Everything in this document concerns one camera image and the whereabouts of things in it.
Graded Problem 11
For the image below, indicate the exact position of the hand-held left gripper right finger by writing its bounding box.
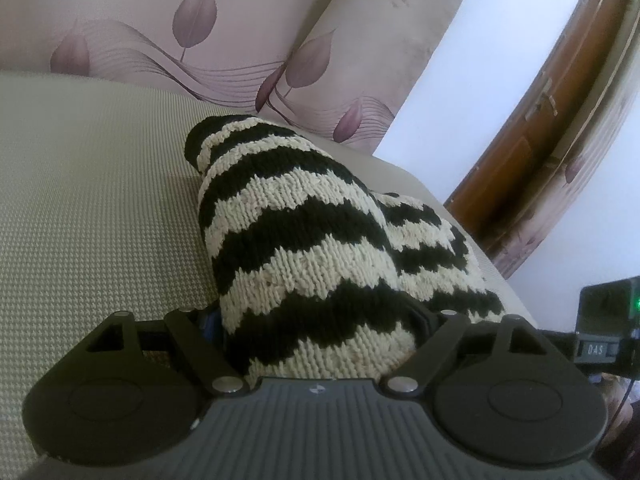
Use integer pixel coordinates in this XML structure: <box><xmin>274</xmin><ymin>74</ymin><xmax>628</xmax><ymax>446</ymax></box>
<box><xmin>382</xmin><ymin>308</ymin><xmax>555</xmax><ymax>397</ymax></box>

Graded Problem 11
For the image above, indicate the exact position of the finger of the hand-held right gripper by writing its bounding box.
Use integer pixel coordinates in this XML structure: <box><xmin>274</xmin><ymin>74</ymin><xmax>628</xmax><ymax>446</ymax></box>
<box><xmin>536</xmin><ymin>329</ymin><xmax>577</xmax><ymax>348</ymax></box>

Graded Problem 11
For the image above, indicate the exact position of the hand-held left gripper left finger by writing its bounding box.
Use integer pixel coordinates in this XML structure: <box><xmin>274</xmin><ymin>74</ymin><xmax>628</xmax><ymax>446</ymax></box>
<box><xmin>82</xmin><ymin>307</ymin><xmax>248</xmax><ymax>397</ymax></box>

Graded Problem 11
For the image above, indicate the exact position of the black and cream striped knit garment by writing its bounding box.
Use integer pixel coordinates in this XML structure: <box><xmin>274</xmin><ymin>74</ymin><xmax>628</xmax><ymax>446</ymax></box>
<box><xmin>182</xmin><ymin>115</ymin><xmax>507</xmax><ymax>382</ymax></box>

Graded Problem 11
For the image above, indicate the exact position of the brown wooden door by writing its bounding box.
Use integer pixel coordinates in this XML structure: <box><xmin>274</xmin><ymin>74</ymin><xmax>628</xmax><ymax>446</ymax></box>
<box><xmin>444</xmin><ymin>0</ymin><xmax>640</xmax><ymax>261</ymax></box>

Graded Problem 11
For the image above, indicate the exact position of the pink leaf print cushion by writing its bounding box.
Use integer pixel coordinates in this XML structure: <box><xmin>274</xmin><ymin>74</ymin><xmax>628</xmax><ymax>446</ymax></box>
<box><xmin>254</xmin><ymin>0</ymin><xmax>482</xmax><ymax>157</ymax></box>
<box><xmin>0</xmin><ymin>0</ymin><xmax>363</xmax><ymax>128</ymax></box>

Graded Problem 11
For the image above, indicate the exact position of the thin black cable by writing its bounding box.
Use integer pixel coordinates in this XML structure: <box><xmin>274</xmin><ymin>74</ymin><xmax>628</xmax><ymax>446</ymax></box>
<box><xmin>606</xmin><ymin>374</ymin><xmax>640</xmax><ymax>431</ymax></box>

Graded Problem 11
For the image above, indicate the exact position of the metal door handle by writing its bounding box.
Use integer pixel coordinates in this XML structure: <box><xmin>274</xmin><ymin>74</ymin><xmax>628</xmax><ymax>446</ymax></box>
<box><xmin>524</xmin><ymin>76</ymin><xmax>560</xmax><ymax>117</ymax></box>

